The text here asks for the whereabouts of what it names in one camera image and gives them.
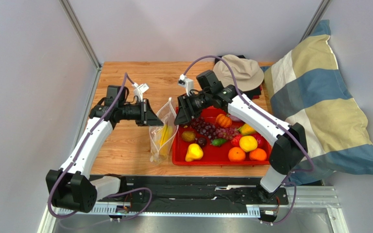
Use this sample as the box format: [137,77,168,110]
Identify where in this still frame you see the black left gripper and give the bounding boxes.
[119,99,163,127]

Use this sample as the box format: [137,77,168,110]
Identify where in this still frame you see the clear dotted zip top bag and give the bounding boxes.
[149,97,179,164]

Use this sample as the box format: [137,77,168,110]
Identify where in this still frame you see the yellow banana bunch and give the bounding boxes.
[158,125,173,159]

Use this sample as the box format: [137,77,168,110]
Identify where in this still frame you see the dark purple grape bunch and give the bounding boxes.
[190,117,219,140]

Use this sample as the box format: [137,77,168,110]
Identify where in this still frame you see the small orange pumpkin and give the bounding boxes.
[215,114,233,128]

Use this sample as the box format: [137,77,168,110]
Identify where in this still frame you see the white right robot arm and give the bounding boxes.
[174,70,307,200]

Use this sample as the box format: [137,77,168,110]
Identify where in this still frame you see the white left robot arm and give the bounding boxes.
[46,83,163,213]

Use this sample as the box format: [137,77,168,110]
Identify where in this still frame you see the brown kiwi fruit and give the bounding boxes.
[181,131,196,143]

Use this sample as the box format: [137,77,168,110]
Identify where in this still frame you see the dark purple plum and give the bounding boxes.
[196,137,207,148]

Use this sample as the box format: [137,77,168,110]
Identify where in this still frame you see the red plastic tray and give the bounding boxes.
[172,107,271,166]

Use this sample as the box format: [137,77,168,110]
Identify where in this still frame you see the yellow pear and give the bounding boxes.
[185,143,203,162]

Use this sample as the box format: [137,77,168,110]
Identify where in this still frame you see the small green pepper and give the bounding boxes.
[211,138,228,147]

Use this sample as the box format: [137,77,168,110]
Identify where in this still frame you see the light purple grape bunch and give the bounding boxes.
[215,128,240,140]

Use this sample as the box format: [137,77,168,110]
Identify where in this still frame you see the purple eggplant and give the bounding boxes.
[228,114,242,122]

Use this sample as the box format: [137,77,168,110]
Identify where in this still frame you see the yellow green mango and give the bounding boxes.
[238,123,257,136]

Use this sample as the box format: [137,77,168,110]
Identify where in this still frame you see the orange fruit front left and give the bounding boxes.
[228,147,246,162]

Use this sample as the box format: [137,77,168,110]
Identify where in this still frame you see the orange fruit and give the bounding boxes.
[228,147,246,162]
[249,148,267,161]

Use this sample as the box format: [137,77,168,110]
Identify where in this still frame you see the folded black red clothes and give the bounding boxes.
[214,55,263,101]

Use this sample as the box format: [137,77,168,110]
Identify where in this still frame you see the beige bucket hat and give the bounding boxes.
[212,54,265,92]

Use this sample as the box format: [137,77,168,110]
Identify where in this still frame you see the red apple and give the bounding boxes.
[253,133,267,148]

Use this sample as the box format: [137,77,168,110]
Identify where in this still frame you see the orange fruit front right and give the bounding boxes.
[249,148,267,161]

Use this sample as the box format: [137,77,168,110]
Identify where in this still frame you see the blue yellow striped pillow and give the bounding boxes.
[264,20,373,185]

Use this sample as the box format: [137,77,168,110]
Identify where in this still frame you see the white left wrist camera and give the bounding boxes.
[132,83,149,102]

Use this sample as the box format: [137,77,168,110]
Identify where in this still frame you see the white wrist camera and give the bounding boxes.
[132,83,149,102]
[177,74,194,96]

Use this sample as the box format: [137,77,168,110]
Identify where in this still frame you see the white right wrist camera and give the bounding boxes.
[177,74,194,96]

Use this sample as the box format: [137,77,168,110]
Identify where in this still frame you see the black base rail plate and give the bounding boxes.
[101,176,290,215]

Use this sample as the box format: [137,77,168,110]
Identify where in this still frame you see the left aluminium frame post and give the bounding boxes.
[59,0,102,70]

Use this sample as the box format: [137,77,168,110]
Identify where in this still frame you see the aluminium frame post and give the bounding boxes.
[59,0,102,70]
[300,0,332,42]

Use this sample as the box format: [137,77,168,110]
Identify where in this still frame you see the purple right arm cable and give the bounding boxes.
[183,55,315,226]

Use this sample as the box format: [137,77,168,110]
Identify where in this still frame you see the aluminium base frame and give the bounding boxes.
[38,177,349,233]

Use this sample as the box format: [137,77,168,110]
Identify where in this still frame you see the right aluminium frame post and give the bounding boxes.
[300,0,332,42]

